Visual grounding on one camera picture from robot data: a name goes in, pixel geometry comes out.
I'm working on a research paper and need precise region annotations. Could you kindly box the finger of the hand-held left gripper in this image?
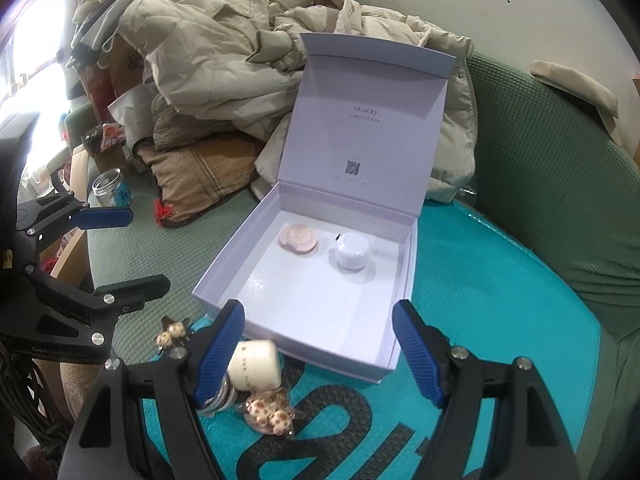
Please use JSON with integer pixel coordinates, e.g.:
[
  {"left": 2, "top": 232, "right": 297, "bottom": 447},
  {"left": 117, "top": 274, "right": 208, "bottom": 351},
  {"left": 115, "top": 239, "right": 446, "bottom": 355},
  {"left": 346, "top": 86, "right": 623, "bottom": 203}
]
[
  {"left": 0, "top": 267, "right": 171, "bottom": 361},
  {"left": 15, "top": 195, "right": 135, "bottom": 256}
]

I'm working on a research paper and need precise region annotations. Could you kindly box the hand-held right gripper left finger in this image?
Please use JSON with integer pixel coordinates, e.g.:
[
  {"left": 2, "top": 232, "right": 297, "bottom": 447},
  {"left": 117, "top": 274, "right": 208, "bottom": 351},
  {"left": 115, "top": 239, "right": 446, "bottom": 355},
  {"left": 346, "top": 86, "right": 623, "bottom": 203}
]
[{"left": 57, "top": 299, "right": 246, "bottom": 480}]

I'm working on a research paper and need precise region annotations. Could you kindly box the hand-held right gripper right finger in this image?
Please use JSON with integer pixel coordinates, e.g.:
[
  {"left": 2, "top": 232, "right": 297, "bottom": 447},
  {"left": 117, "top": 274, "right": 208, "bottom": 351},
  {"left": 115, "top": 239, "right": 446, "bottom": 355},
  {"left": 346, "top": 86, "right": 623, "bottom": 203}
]
[{"left": 391, "top": 299, "right": 593, "bottom": 480}]

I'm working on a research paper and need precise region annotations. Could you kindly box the cream cylindrical jar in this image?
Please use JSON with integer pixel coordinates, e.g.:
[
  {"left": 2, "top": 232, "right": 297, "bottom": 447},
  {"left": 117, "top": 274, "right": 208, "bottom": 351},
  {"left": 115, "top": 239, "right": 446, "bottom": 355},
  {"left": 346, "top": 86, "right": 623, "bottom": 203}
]
[{"left": 227, "top": 339, "right": 280, "bottom": 392}]

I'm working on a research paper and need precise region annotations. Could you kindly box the dark bear hair clip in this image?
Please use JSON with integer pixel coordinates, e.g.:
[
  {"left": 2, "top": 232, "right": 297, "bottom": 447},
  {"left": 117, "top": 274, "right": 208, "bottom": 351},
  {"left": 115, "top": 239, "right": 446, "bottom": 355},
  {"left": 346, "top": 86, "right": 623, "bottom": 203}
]
[{"left": 155, "top": 316, "right": 193, "bottom": 356}]

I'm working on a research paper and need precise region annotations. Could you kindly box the white hinged gift box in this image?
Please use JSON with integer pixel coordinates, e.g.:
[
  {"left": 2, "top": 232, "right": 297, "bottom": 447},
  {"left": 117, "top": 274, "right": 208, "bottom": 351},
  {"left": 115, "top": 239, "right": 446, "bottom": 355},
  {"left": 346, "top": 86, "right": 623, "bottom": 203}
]
[{"left": 191, "top": 32, "right": 457, "bottom": 385}]

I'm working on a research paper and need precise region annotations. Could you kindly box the glass jar with blue label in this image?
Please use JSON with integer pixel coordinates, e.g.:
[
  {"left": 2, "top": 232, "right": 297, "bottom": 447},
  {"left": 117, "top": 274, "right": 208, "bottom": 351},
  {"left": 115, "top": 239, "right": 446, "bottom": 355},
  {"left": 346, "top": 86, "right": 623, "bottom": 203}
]
[{"left": 91, "top": 167, "right": 133, "bottom": 208}]

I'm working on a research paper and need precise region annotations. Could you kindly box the teal bubble mailer mat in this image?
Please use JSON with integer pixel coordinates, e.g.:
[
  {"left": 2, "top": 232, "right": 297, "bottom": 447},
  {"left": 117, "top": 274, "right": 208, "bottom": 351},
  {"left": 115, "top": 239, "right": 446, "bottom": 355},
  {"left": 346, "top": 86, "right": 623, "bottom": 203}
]
[{"left": 140, "top": 200, "right": 616, "bottom": 480}]

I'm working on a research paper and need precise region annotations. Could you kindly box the brown plaid blanket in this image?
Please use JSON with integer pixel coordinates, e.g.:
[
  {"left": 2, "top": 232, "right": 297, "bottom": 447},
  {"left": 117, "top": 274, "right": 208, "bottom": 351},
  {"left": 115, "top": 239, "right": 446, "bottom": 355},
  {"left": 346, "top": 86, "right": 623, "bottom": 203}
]
[{"left": 135, "top": 135, "right": 266, "bottom": 228}]

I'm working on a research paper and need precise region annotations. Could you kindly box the white plastic bag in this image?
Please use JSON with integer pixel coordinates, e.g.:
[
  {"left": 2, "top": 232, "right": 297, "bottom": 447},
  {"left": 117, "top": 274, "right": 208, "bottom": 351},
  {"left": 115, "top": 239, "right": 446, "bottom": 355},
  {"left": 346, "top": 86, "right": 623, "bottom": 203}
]
[{"left": 107, "top": 85, "right": 151, "bottom": 128}]

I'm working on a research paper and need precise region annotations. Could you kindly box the brown fuzzy blanket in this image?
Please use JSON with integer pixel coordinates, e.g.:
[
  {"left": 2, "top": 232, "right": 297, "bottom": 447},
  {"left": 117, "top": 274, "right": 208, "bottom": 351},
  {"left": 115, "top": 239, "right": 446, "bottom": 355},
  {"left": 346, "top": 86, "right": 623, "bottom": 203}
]
[{"left": 60, "top": 357, "right": 103, "bottom": 416}]

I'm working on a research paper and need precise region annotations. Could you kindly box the small white round jar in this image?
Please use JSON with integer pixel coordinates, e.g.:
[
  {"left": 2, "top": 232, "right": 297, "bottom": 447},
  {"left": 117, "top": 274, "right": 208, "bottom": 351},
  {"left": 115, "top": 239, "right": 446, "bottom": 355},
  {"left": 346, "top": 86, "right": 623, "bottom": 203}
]
[{"left": 327, "top": 232, "right": 373, "bottom": 273}]

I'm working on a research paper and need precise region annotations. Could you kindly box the brown knit cloth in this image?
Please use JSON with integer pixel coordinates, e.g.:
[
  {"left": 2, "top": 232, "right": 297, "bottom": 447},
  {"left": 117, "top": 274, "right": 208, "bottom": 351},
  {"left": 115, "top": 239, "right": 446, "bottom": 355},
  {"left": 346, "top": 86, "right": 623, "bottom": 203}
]
[{"left": 152, "top": 102, "right": 273, "bottom": 153}]

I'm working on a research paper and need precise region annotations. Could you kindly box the pink round compact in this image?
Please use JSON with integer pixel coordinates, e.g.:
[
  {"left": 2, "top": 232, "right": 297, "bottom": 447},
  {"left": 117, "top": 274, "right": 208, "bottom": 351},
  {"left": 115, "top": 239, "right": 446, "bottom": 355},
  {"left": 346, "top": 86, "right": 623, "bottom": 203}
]
[{"left": 277, "top": 224, "right": 319, "bottom": 257}]

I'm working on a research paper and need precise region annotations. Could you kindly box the brown cardboard box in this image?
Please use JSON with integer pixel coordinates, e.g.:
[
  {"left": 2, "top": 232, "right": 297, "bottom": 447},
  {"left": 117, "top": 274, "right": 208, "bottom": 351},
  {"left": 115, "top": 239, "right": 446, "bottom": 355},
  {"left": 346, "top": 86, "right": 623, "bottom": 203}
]
[{"left": 80, "top": 40, "right": 151, "bottom": 171}]

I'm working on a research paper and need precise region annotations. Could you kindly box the grey garment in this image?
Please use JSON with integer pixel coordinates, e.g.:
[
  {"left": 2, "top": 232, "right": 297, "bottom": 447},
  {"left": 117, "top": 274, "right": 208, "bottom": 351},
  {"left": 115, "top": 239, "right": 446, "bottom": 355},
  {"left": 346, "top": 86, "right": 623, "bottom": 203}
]
[{"left": 72, "top": 0, "right": 168, "bottom": 58}]

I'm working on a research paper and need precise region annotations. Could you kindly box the beige puffer jacket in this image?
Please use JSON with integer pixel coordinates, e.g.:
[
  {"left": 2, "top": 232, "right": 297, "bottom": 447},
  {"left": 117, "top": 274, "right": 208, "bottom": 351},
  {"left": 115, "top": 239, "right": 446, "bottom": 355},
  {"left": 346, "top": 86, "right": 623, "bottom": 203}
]
[{"left": 72, "top": 0, "right": 478, "bottom": 206}]

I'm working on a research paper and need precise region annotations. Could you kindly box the green sofa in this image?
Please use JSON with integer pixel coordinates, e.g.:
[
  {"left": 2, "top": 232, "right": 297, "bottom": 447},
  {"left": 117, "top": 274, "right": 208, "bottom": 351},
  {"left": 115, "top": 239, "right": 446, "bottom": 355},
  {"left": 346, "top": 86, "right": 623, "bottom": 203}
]
[{"left": 87, "top": 52, "right": 640, "bottom": 480}]

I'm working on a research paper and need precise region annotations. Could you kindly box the beige cloth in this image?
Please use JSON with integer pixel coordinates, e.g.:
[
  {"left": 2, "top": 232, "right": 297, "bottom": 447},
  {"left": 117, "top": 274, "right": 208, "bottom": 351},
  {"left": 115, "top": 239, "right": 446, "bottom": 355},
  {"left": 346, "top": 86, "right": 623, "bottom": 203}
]
[{"left": 530, "top": 60, "right": 622, "bottom": 147}]

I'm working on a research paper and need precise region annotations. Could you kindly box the black cable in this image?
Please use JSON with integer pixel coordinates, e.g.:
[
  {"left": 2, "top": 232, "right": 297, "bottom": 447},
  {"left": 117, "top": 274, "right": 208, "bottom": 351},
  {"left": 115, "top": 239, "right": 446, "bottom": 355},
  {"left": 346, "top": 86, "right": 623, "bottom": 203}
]
[{"left": 0, "top": 347, "right": 68, "bottom": 461}]

